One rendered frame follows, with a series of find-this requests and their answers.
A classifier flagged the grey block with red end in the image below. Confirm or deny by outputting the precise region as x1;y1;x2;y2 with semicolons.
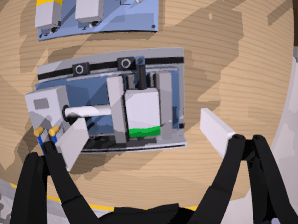
75;0;104;23

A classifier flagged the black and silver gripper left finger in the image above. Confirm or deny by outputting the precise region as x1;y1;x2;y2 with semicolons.
9;118;102;224

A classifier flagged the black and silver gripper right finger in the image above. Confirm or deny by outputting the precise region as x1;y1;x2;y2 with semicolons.
186;108;298;224

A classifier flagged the grey block with green end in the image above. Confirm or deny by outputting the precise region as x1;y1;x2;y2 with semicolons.
125;87;161;138

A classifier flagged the grey block with yellow end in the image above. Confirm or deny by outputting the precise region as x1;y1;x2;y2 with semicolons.
35;0;63;30

